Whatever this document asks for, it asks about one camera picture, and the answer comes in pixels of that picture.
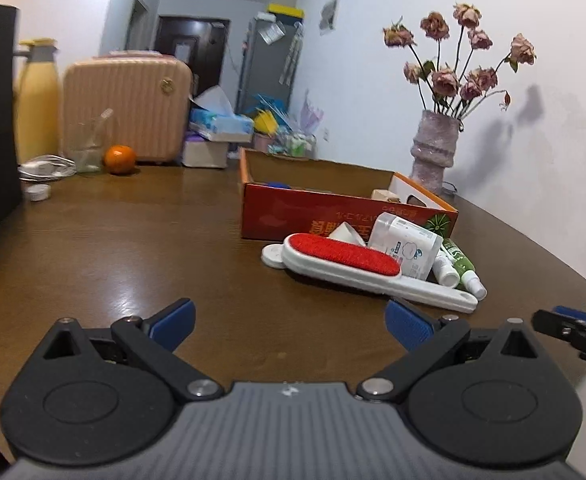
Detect white storage box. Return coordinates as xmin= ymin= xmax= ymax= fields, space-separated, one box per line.
xmin=182 ymin=132 xmax=232 ymax=168

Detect small white bottle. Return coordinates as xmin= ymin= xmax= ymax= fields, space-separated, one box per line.
xmin=433 ymin=249 xmax=461 ymax=289

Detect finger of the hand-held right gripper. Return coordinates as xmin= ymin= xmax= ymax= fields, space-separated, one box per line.
xmin=531 ymin=309 xmax=586 ymax=367
xmin=553 ymin=305 xmax=586 ymax=329

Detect white rectangular bottle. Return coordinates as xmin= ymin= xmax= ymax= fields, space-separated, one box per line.
xmin=368 ymin=212 xmax=444 ymax=281

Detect hanging folded umbrella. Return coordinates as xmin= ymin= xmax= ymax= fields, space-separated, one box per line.
xmin=279 ymin=22 xmax=304 ymax=89

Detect blue and yellow toy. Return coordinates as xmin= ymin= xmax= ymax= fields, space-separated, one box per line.
xmin=253 ymin=94 xmax=290 ymax=135

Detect green spray bottle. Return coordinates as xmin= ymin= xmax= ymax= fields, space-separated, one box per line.
xmin=440 ymin=237 xmax=488 ymax=301

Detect pink ribbed suitcase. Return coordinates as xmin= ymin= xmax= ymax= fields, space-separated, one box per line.
xmin=62 ymin=50 xmax=194 ymax=165

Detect white charger with cable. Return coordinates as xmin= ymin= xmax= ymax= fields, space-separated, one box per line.
xmin=19 ymin=155 xmax=78 ymax=182

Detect grey side door frame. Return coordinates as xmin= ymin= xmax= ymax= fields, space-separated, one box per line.
xmin=125 ymin=0 xmax=149 ymax=54

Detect orange fruit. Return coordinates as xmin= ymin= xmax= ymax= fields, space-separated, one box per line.
xmin=104 ymin=145 xmax=136 ymax=175

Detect wall panel cover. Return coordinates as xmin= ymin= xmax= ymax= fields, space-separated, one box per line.
xmin=319 ymin=0 xmax=342 ymax=36

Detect dried pink roses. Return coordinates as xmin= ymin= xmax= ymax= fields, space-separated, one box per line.
xmin=383 ymin=2 xmax=538 ymax=122

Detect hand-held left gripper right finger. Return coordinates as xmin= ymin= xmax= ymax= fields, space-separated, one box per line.
xmin=356 ymin=298 xmax=544 ymax=404

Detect grey refrigerator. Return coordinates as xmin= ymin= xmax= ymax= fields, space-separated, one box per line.
xmin=235 ymin=16 xmax=304 ymax=117

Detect clear glass with straw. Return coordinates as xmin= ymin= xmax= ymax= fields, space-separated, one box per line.
xmin=68 ymin=109 xmax=114 ymax=175

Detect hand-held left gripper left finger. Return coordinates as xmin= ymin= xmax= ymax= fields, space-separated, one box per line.
xmin=43 ymin=298 xmax=225 ymax=404

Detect dark entrance door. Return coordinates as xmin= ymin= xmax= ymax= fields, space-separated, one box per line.
xmin=154 ymin=15 xmax=230 ymax=106

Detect yellow thermos jug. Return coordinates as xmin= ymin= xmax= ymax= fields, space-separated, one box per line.
xmin=14 ymin=37 xmax=64 ymax=166

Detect clear plastic bag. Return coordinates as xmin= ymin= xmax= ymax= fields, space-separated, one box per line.
xmin=258 ymin=22 xmax=287 ymax=46

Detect red and white lint brush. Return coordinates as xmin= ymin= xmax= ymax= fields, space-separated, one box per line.
xmin=280 ymin=232 xmax=479 ymax=315

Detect grey ceramic vase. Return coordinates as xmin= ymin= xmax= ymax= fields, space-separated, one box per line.
xmin=409 ymin=110 xmax=462 ymax=196

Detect blue tissue box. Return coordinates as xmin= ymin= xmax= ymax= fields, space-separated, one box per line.
xmin=189 ymin=85 xmax=255 ymax=137

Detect white packet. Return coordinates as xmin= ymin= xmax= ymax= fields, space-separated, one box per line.
xmin=330 ymin=221 xmax=369 ymax=247

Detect yellow box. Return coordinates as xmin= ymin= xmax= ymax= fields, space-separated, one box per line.
xmin=267 ymin=3 xmax=306 ymax=21

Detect white round lid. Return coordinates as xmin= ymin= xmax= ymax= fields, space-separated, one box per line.
xmin=261 ymin=243 xmax=287 ymax=269

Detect orange cardboard box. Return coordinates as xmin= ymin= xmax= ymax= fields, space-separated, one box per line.
xmin=238 ymin=147 xmax=460 ymax=242

